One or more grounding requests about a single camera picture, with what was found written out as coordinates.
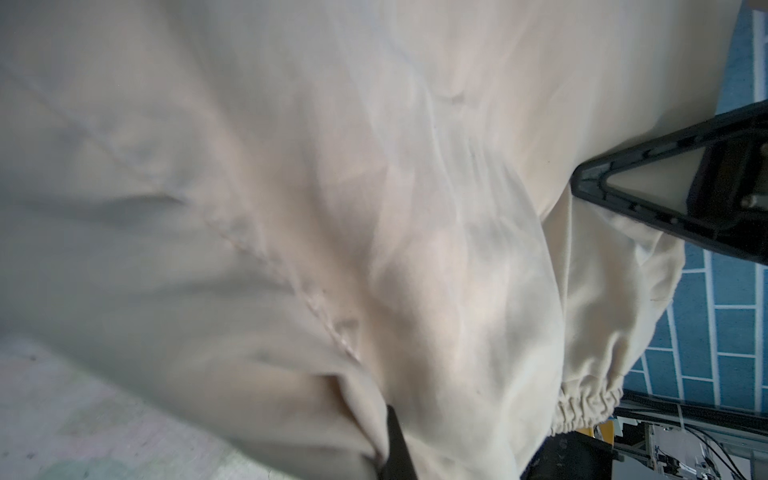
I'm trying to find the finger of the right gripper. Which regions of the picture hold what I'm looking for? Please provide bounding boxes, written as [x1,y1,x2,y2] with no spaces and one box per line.
[570,102,767,264]

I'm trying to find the orange shorts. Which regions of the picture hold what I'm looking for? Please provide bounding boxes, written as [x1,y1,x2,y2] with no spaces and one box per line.
[593,419,615,446]

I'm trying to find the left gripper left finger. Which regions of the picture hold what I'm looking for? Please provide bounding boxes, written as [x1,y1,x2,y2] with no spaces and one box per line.
[377,405,418,480]

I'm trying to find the beige shorts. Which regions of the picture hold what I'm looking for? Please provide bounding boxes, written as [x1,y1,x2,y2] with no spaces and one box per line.
[1,1,740,479]

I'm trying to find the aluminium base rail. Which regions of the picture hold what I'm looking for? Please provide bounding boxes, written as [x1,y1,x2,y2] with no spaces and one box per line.
[613,392,767,479]

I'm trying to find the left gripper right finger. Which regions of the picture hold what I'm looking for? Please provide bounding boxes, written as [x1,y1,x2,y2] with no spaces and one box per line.
[521,432,617,480]

